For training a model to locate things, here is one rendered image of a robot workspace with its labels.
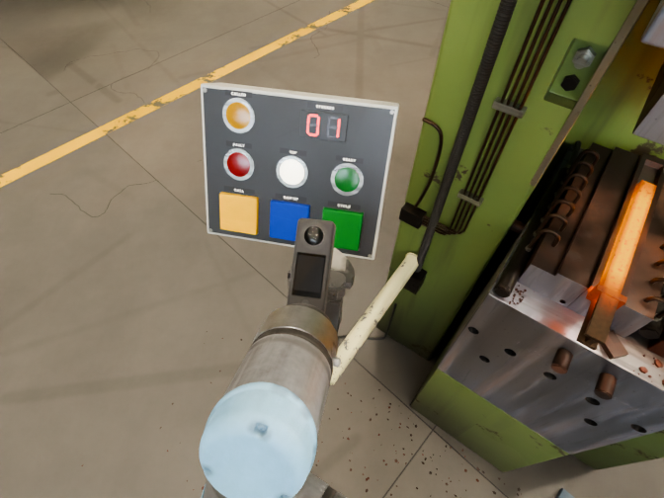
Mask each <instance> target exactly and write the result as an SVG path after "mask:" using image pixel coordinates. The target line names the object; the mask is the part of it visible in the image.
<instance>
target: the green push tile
mask: <svg viewBox="0 0 664 498"><path fill-rule="evenodd" d="M363 219H364V213H363V212H356V211H350V210H343V209H336V208H330V207H325V208H324V209H323V213H322V220H329V221H333V222H334V223H335V225H336V234H335V241H334V247H335V248H341V249H347V250H354V251H358V250H359V248H360V241H361V233H362V226H363Z"/></svg>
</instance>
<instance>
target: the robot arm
mask: <svg viewBox="0 0 664 498"><path fill-rule="evenodd" d="M335 234H336V225H335V223H334V222H333V221H329V220H320V219H311V218H300V219H299V220H298V222H297V229H296V236H295V243H294V250H293V258H292V264H291V266H290V270H289V271H288V279H289V281H288V287H289V293H288V300H287V306H284V307H280V308H278V309H276V310H275V311H273V312H272V313H270V315H269V316H268V317H267V319H266V320H265V321H264V323H263V325H262V327H261V328H260V330H259V332H258V334H257V335H256V337H255V339H254V341H253V343H252V346H251V348H250V349H249V351H248V353H247V355H246V356H245V358H244V360H243V362H242V364H241V365H240V367H239V369H238V371H237V373H236V374H235V376H234V378H233V380H232V382H231V383H230V385H229V387H228V388H227V390H226V391H225V393H224V395H223V397H222V398H221V399H220V400H219V401H218V402H217V404H216V405H215V406H214V408H213V409H212V411H211V413H210V415H209V417H208V419H207V423H206V427H205V431H204V433H203V436H202V438H201V442H200V462H201V466H202V468H203V470H204V473H205V476H206V478H207V482H206V485H205V487H204V490H203V494H202V498H347V497H345V496H344V495H342V494H341V493H339V492H338V491H336V490H335V489H333V488H331V487H330V486H329V484H327V483H326V482H324V481H323V480H321V479H319V478H318V477H316V476H315V475H313V474H312V473H310V470H311V468H312V466H313V463H314V459H315V455H316V449H317V436H318V432H319V428H320V423H321V419H322V415H323V411H324V407H325V402H326V398H327V394H328V390H329V385H330V381H331V377H332V373H333V367H337V368H338V367H340V365H341V359H340V358H336V355H337V351H338V346H339V341H338V336H337V334H338V330H339V326H340V322H341V316H342V308H343V307H342V301H343V296H345V289H349V290H350V289H351V286H352V285H353V283H354V276H355V269H354V267H353V266H352V264H351V262H350V260H348V259H347V258H346V256H345V255H344V254H342V253H341V252H340V251H339V250H337V249H336V248H334V241H335Z"/></svg>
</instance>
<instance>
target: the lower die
mask: <svg viewBox="0 0 664 498"><path fill-rule="evenodd" d="M589 149H592V150H595V151H597V152H598V153H599V155H600V159H599V161H598V162H597V164H596V165H595V166H594V171H593V173H592V175H591V176H590V177H589V178H587V179H588V184H587V186H586V187H585V188H584V190H583V191H581V193H582V196H581V198H580V200H579V201H578V202H577V204H574V205H575V211H574V212H573V213H572V214H571V216H570V217H567V216H566V215H567V213H568V212H569V211H570V206H569V205H567V204H563V203H561V204H558V205H557V206H556V208H555V210H554V212H553V213H559V214H561V215H563V216H565V217H566V219H567V221H568V224H567V226H566V228H565V229H564V230H563V231H562V232H560V231H559V228H560V227H561V225H562V224H563V221H562V220H561V219H560V218H557V217H552V218H551V219H550V220H549V221H548V223H547V225H546V227H545V228H550V229H553V230H555V231H556V232H557V233H558V234H559V235H560V241H559V243H558V244H557V245H556V246H555V247H552V246H551V244H552V243H553V241H554V240H555V236H554V235H553V234H551V233H548V232H545V233H543V234H542V235H541V237H540V239H539V241H538V243H537V245H536V247H535V249H534V251H533V253H532V255H531V257H530V259H529V261H528V263H527V264H526V266H525V268H524V270H523V272H522V274H521V275H520V277H519V279H518V283H520V284H522V285H524V286H526V287H528V288H529V289H531V290H533V291H536V292H538V293H540V294H542V295H544V296H546V297H548V298H549V299H551V300H553V301H555V302H557V303H559V304H561V305H563V306H565V307H567V308H569V309H571V310H573V311H574V312H576V313H578V314H580V315H582V316H584V317H585V316H586V314H587V311H588V308H589V306H590V303H591V300H589V299H587V298H586V296H587V293H588V292H589V291H590V290H591V289H593V288H594V287H595V286H596V285H597V284H599V283H600V281H601V278H602V276H603V274H604V271H605V268H606V266H607V263H608V260H609V258H610V255H611V252H612V250H613V247H614V244H615V242H616V239H617V236H618V234H619V231H620V228H621V226H622V223H623V219H624V216H625V214H626V211H627V208H628V206H629V203H630V200H631V198H632V195H633V192H634V190H635V187H636V184H637V182H638V179H639V176H640V174H641V171H642V168H643V166H644V163H645V160H646V159H648V160H651V161H653V162H656V163H659V164H661V165H664V160H663V159H660V158H658V157H655V156H652V155H649V154H647V153H644V152H643V153H642V154H641V155H640V156H639V155H637V154H634V153H631V152H629V151H626V150H623V149H621V148H618V147H615V148H614V150H612V149H610V148H607V147H604V146H602V145H599V144H596V143H594V142H593V143H592V144H591V146H590V147H589ZM576 197H577V193H576V192H575V191H573V190H566V191H564V192H563V194H562V196H561V198H560V199H561V200H562V199H564V200H569V201H571V202H572V203H573V201H574V199H575V198H576ZM662 244H664V166H663V169H662V172H661V175H660V178H659V181H658V184H657V187H656V190H655V193H654V196H653V199H652V202H651V205H650V208H649V211H648V214H647V217H646V220H645V222H644V225H643V228H642V231H641V234H640V237H639V240H638V243H637V246H636V249H635V252H634V255H633V258H632V261H631V264H630V267H629V270H628V273H627V276H626V279H625V282H624V285H623V288H622V293H621V294H622V295H624V296H626V297H627V300H626V304H624V305H623V306H621V307H620V308H619V309H617V310H616V313H615V316H614V319H613V322H612V325H611V328H610V330H611V331H613V330H614V332H615V333H616V334H618V335H620V336H622V337H624V338H625V337H627V336H628V335H630V334H631V333H633V332H635V331H636V330H638V329H640V328H641V327H643V326H644V325H646V324H648V323H649V322H651V321H652V320H654V316H655V312H656V309H657V305H658V301H650V302H648V303H646V302H644V299H645V298H647V297H649V296H660V294H661V291H662V287H663V282H657V283H655V284H651V283H650V282H649V281H650V280H651V279H654V278H659V277H661V278H664V264H661V265H660V266H655V265H654V263H655V262H657V261H659V260H664V249H663V250H662V249H660V248H659V246H660V245H662ZM560 300H564V301H565V302H566V303H561V302H560Z"/></svg>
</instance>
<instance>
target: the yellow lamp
mask: <svg viewBox="0 0 664 498"><path fill-rule="evenodd" d="M226 118H227V121H228V123H229V124H230V125H231V126H233V127H234V128H237V129H242V128H245V127H246V126H248V125H249V123H250V118H251V117H250V112H249V110H248V108H247V107H246V106H245V105H244V104H242V103H239V102H234V103H232V104H230V105H229V106H228V108H227V110H226Z"/></svg>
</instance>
